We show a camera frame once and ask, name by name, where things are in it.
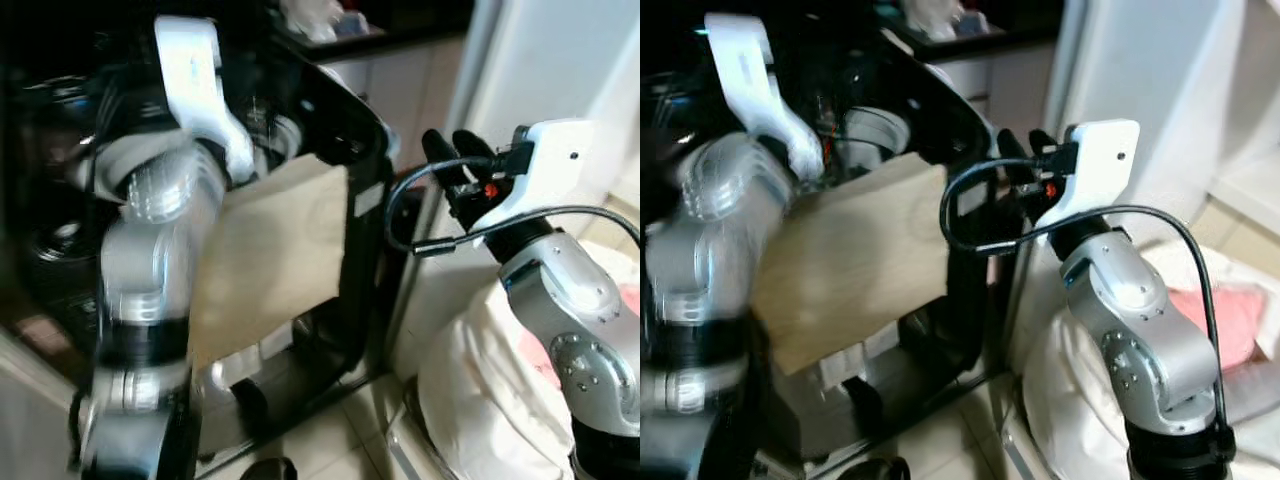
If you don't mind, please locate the white laundry basket frame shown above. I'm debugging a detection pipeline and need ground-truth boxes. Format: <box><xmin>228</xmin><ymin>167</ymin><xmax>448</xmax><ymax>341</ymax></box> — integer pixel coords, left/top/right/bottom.
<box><xmin>384</xmin><ymin>404</ymin><xmax>443</xmax><ymax>480</ymax></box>
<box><xmin>999</xmin><ymin>408</ymin><xmax>1053</xmax><ymax>480</ymax></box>

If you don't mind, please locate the white crumpled cloth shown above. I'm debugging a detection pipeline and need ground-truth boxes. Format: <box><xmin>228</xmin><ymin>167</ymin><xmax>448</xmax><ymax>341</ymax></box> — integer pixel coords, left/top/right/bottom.
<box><xmin>279</xmin><ymin>0</ymin><xmax>343</xmax><ymax>44</ymax></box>
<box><xmin>904</xmin><ymin>0</ymin><xmax>967</xmax><ymax>42</ymax></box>

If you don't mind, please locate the beige cloth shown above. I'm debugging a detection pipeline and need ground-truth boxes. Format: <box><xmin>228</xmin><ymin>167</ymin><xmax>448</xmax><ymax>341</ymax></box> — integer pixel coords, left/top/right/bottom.
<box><xmin>750</xmin><ymin>152</ymin><xmax>951</xmax><ymax>378</ymax></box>
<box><xmin>188</xmin><ymin>154</ymin><xmax>351</xmax><ymax>373</ymax></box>

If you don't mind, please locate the white tall cabinet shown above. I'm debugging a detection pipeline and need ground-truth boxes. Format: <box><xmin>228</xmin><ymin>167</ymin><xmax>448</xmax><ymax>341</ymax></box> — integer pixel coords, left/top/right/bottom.
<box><xmin>1043</xmin><ymin>0</ymin><xmax>1280</xmax><ymax>206</ymax></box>
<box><xmin>443</xmin><ymin>0</ymin><xmax>641</xmax><ymax>206</ymax></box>

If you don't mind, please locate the white drawer cabinet dark top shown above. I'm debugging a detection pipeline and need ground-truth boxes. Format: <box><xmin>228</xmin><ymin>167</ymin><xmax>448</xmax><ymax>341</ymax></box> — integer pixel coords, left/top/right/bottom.
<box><xmin>270</xmin><ymin>0</ymin><xmax>477</xmax><ymax>176</ymax></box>
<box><xmin>880</xmin><ymin>0</ymin><xmax>1067</xmax><ymax>166</ymax></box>

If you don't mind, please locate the pink cloth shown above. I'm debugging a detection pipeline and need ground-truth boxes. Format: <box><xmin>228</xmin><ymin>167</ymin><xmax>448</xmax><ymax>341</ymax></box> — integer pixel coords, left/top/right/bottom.
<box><xmin>520</xmin><ymin>284</ymin><xmax>641</xmax><ymax>393</ymax></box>
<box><xmin>1163</xmin><ymin>288</ymin><xmax>1267</xmax><ymax>373</ymax></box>

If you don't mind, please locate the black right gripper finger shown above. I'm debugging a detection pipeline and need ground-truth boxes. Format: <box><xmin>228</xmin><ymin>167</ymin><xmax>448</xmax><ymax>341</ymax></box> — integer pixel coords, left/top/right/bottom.
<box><xmin>1027</xmin><ymin>127</ymin><xmax>1063</xmax><ymax>166</ymax></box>
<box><xmin>421</xmin><ymin>128</ymin><xmax>467</xmax><ymax>192</ymax></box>
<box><xmin>996</xmin><ymin>129</ymin><xmax>1034</xmax><ymax>188</ymax></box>
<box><xmin>452</xmin><ymin>127</ymin><xmax>499</xmax><ymax>172</ymax></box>

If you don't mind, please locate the black robot foot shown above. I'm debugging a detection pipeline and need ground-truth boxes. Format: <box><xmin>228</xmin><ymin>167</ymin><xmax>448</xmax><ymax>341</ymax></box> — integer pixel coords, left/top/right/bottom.
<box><xmin>238</xmin><ymin>457</ymin><xmax>298</xmax><ymax>480</ymax></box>
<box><xmin>838</xmin><ymin>457</ymin><xmax>913</xmax><ymax>480</ymax></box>

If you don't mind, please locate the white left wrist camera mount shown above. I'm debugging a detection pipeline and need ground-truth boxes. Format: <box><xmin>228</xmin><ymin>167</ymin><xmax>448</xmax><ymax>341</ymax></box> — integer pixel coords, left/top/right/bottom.
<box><xmin>704</xmin><ymin>12</ymin><xmax>827</xmax><ymax>183</ymax></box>
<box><xmin>153</xmin><ymin>15</ymin><xmax>257</xmax><ymax>184</ymax></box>

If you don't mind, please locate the black washing machine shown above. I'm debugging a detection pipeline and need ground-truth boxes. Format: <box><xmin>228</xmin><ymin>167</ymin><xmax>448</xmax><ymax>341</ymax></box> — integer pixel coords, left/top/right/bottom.
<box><xmin>640</xmin><ymin>0</ymin><xmax>1004</xmax><ymax>476</ymax></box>
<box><xmin>0</xmin><ymin>0</ymin><xmax>403</xmax><ymax>476</ymax></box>

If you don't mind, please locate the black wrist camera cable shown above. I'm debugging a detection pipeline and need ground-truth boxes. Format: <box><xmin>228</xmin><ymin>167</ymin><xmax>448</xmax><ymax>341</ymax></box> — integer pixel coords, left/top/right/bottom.
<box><xmin>939</xmin><ymin>150</ymin><xmax>1235</xmax><ymax>451</ymax></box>
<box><xmin>384</xmin><ymin>150</ymin><xmax>641</xmax><ymax>259</ymax></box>

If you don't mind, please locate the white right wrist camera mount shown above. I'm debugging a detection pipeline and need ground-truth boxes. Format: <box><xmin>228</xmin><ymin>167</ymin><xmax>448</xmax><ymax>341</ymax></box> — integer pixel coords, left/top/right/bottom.
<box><xmin>478</xmin><ymin>119</ymin><xmax>597</xmax><ymax>237</ymax></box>
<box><xmin>1040</xmin><ymin>118</ymin><xmax>1142</xmax><ymax>236</ymax></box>

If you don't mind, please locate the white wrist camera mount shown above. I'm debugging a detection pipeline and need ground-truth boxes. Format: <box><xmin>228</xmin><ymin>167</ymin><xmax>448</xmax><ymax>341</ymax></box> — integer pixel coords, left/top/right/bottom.
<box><xmin>704</xmin><ymin>12</ymin><xmax>827</xmax><ymax>183</ymax></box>
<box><xmin>153</xmin><ymin>15</ymin><xmax>257</xmax><ymax>184</ymax></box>
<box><xmin>1040</xmin><ymin>118</ymin><xmax>1142</xmax><ymax>236</ymax></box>
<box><xmin>478</xmin><ymin>119</ymin><xmax>597</xmax><ymax>237</ymax></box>

